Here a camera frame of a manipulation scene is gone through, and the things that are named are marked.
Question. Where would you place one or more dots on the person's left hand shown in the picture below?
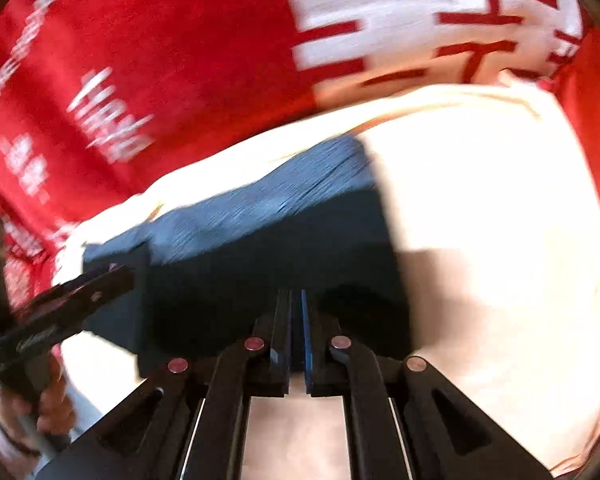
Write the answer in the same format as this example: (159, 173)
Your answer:
(55, 400)

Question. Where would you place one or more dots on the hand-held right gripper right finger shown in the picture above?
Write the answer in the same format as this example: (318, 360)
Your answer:
(306, 330)

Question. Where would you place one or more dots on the black pants with blue stripes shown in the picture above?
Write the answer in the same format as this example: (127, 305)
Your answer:
(260, 240)

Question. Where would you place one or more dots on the cream cloth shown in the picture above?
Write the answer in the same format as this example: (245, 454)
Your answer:
(480, 200)

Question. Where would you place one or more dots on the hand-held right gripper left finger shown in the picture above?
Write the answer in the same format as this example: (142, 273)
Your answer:
(280, 330)

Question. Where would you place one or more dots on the red printed blanket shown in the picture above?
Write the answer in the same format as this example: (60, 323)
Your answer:
(180, 60)

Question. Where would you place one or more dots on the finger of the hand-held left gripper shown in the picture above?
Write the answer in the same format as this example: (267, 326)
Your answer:
(80, 295)

